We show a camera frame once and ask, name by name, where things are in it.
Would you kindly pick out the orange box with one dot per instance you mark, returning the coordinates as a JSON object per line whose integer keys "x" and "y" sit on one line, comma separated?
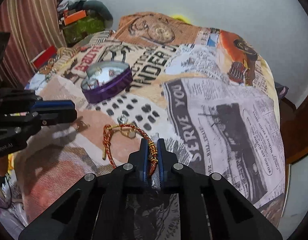
{"x": 68, "y": 19}

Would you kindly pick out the newspaper print bed blanket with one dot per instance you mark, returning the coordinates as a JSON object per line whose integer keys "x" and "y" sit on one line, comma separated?
{"x": 205, "y": 92}

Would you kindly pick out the white wardrobe sliding door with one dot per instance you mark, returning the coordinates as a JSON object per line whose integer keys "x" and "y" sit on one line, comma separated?
{"x": 296, "y": 205}

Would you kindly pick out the blue crystal jewelry piece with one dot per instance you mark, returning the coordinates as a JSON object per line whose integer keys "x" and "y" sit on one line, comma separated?
{"x": 92, "y": 83}

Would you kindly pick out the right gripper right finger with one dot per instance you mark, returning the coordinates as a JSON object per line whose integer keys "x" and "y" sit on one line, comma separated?
{"x": 209, "y": 206}

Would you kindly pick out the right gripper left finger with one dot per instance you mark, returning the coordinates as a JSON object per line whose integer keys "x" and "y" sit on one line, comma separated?
{"x": 94, "y": 207}

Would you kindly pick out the purple heart-shaped tin box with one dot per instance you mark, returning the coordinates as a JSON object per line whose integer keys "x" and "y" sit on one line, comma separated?
{"x": 113, "y": 77}

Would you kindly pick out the striped red curtain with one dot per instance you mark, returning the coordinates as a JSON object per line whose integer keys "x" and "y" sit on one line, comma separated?
{"x": 33, "y": 26}

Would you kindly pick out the gold square earring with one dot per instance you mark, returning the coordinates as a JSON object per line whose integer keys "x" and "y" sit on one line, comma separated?
{"x": 80, "y": 126}

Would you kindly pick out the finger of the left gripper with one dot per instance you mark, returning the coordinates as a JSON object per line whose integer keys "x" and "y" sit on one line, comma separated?
{"x": 53, "y": 106}
{"x": 54, "y": 117}

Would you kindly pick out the yellow object behind bed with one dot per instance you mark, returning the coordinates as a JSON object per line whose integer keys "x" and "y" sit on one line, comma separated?
{"x": 181, "y": 18}

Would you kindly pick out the person's left hand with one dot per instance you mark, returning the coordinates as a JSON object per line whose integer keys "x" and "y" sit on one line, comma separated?
{"x": 6, "y": 164}

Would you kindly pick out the red and white box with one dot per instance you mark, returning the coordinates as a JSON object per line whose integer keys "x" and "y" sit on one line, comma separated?
{"x": 42, "y": 58}

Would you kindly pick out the green patterned cloth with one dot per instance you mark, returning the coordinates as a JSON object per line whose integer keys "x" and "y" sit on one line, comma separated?
{"x": 77, "y": 31}

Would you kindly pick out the brown wooden door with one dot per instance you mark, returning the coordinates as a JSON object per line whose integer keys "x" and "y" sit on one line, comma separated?
{"x": 294, "y": 129}

